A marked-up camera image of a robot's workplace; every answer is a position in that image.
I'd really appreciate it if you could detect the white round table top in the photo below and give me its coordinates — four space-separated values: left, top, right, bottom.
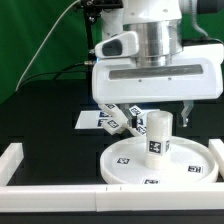
100 136 219 184

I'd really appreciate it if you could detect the white left fence bar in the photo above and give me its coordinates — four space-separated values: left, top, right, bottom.
0 143 24 187

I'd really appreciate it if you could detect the black cable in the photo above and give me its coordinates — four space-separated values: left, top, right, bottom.
16 61 98 93

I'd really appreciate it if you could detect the white right fence bar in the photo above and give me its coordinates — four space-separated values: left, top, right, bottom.
209 139 224 179

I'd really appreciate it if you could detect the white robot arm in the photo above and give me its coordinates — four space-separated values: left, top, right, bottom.
92 0 224 134

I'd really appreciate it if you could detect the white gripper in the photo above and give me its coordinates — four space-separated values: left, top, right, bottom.
92 44 224 128

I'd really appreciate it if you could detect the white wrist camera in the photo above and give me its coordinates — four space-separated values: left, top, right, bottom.
95 31 139 59

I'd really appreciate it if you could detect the white cross-shaped table base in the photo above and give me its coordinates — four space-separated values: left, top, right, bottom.
99 104 146 137

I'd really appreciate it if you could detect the white marker sheet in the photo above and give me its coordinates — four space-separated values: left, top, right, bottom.
74 110 161 130

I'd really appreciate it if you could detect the white front fence bar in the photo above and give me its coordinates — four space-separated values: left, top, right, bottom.
0 183 224 213

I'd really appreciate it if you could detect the black camera stand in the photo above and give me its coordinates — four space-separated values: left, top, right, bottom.
73 0 127 89

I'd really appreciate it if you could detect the white fence bar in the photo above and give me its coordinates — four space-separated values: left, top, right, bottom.
0 183 224 213
209 139 224 179
0 143 24 187

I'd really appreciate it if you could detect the white cable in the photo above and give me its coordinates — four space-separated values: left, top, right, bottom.
15 0 83 92

